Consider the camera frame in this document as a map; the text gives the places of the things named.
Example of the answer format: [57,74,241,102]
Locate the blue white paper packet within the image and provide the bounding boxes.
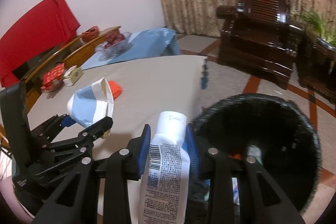
[67,77,114,128]

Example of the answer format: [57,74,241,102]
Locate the orange foam net thick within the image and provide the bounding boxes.
[108,81,122,100]

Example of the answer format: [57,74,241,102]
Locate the white toothpaste tube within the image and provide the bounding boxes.
[138,111,190,223]

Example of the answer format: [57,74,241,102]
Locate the black lined trash bin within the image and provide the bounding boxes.
[185,94,321,223]

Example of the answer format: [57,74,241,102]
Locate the red snack box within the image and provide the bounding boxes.
[41,63,65,93]

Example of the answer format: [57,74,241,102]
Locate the white tissue box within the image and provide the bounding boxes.
[63,65,83,86]

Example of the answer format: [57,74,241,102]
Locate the grey tablecloth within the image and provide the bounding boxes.
[26,54,208,224]

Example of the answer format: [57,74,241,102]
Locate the wooden TV cabinet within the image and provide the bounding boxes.
[21,26,121,111]

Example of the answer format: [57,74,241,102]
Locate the glass fruit bowl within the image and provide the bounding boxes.
[95,32,133,61]

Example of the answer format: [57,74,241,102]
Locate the red cloth cover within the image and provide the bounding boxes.
[1,0,80,88]

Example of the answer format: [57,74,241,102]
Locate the red basket on cabinet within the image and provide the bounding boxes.
[81,26,100,43]

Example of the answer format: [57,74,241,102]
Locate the red apples in bowl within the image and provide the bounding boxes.
[104,32,125,48]

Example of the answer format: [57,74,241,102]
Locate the light blue tablecloth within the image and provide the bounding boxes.
[81,27,180,71]

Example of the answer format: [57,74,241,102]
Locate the dark wooden side table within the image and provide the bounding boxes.
[295,34,335,103]

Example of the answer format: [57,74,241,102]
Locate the dark wooden armchair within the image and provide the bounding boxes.
[216,0,304,89]

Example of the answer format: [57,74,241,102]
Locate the green potted plant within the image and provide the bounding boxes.
[291,7,335,47]

